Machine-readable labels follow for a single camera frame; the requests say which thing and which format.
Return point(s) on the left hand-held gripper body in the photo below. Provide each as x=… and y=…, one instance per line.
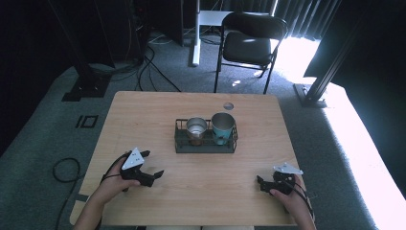
x=134, y=159

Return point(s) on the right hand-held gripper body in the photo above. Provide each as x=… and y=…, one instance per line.
x=284, y=183

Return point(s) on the short brown metal cup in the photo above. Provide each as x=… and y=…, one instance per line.
x=196, y=127

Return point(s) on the tall teal metal cup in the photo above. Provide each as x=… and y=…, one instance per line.
x=222, y=126

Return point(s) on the person's right hand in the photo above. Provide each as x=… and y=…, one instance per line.
x=293, y=201

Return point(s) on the person's left hand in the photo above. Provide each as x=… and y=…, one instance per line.
x=111, y=187

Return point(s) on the round table grommet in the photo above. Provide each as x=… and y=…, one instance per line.
x=228, y=106

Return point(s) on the black metal stand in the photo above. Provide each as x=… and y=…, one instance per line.
x=84, y=73
x=322, y=80

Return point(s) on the black folding chair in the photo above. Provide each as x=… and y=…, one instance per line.
x=247, y=48

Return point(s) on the dark curtain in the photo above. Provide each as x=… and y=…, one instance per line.
x=303, y=16

